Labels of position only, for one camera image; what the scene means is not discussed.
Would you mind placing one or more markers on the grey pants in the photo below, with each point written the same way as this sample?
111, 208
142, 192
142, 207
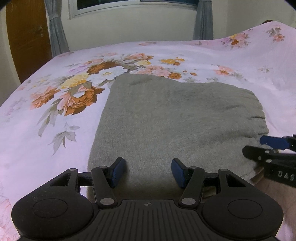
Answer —
150, 120

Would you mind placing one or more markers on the grey curtain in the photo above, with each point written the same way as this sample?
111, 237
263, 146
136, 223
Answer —
58, 40
203, 29

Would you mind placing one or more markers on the grey left curtain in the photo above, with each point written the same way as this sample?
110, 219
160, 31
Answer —
58, 40

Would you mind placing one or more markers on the pink floral bed sheet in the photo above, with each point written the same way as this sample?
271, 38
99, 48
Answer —
49, 122

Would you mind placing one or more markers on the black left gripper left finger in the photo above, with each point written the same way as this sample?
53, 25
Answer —
105, 179

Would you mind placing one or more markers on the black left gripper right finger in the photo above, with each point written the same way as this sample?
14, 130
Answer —
190, 180

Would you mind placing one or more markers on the brown wooden door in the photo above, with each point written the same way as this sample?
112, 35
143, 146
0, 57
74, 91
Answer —
28, 35

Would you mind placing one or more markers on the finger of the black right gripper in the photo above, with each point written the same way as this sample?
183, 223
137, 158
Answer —
278, 143
262, 155

